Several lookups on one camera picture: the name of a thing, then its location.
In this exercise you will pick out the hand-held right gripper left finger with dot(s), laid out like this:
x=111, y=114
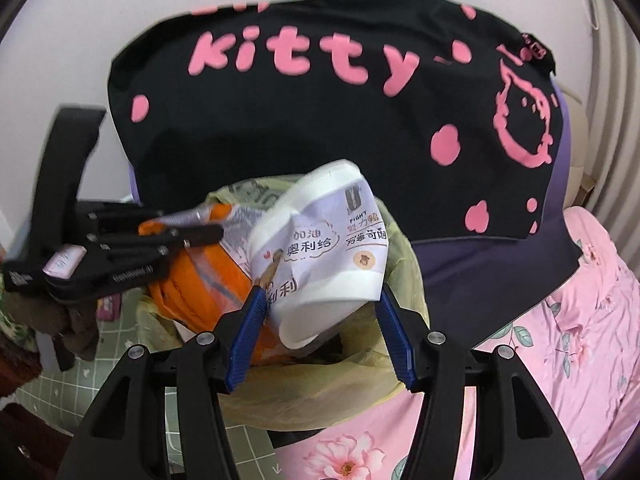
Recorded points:
x=247, y=330

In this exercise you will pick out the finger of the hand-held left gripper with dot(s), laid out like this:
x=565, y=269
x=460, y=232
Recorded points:
x=165, y=240
x=120, y=217

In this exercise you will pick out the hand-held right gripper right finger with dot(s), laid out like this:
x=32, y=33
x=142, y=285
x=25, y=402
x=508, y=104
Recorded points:
x=395, y=340

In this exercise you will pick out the orange snack bag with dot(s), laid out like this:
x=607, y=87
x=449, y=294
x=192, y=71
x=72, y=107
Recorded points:
x=200, y=280

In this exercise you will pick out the white paper cup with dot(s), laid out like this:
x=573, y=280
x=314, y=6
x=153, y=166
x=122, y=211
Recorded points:
x=320, y=240

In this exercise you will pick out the black bin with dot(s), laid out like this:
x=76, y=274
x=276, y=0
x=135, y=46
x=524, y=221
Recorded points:
x=290, y=437

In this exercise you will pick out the person's left forearm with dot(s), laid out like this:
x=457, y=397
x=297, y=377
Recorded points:
x=45, y=325

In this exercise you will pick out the green checked tablecloth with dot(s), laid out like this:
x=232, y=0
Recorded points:
x=115, y=355

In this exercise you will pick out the black pink-printed cloth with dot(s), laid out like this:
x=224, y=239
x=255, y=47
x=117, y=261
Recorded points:
x=300, y=125

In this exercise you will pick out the pink floral blanket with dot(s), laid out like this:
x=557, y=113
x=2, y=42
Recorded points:
x=575, y=360

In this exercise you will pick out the grey ribbed curtain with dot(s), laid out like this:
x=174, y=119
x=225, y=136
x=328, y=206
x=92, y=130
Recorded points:
x=620, y=135

